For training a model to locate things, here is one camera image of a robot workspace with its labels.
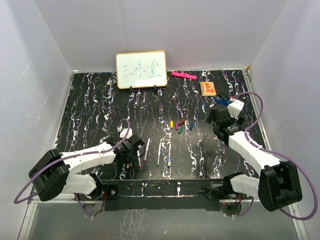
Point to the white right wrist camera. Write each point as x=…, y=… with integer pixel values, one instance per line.
x=235, y=107

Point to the blue stapler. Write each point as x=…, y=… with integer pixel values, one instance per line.
x=223, y=99

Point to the pink plastic clip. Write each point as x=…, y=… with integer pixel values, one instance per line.
x=183, y=75

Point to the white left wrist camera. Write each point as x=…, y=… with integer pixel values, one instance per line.
x=122, y=132

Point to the green pen cap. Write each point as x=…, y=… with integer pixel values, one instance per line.
x=180, y=129

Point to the white pen blue tip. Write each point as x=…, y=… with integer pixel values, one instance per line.
x=169, y=156

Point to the black front mounting rail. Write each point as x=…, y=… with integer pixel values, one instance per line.
x=163, y=194

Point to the white pen green tip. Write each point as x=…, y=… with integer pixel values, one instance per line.
x=159, y=154

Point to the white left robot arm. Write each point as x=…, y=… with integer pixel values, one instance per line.
x=60, y=172

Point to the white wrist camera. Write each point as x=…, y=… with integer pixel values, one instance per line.
x=235, y=107
x=122, y=132

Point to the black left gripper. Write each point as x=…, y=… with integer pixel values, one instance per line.
x=131, y=159

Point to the orange spiral notebook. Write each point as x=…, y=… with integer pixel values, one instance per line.
x=207, y=89

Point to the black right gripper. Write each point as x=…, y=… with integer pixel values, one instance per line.
x=239, y=121

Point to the white board with yellow frame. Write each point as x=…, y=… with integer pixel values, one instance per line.
x=141, y=69

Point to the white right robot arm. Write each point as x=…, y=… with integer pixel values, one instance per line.
x=277, y=185

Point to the white pen red tip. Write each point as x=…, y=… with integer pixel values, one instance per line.
x=139, y=159

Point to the white pen purple tip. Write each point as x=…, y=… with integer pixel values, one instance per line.
x=146, y=150

